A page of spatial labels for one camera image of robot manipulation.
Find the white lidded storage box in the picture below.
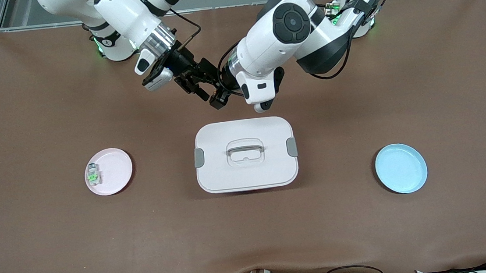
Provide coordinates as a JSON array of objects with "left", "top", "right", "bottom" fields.
[{"left": 191, "top": 114, "right": 301, "bottom": 196}]

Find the pink round plate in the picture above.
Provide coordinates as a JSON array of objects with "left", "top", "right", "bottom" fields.
[{"left": 82, "top": 146, "right": 135, "bottom": 198}]

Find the brown table mat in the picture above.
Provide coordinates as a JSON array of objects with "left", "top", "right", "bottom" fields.
[{"left": 0, "top": 0, "right": 486, "bottom": 273}]

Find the light blue round plate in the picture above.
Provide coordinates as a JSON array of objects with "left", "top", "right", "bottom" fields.
[{"left": 373, "top": 141, "right": 430, "bottom": 196}]

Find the metal table edge rail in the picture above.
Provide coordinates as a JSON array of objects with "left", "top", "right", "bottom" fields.
[{"left": 0, "top": 0, "right": 368, "bottom": 33}]

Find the green and white switch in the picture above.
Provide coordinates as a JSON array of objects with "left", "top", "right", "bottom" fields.
[{"left": 86, "top": 163, "right": 103, "bottom": 187}]

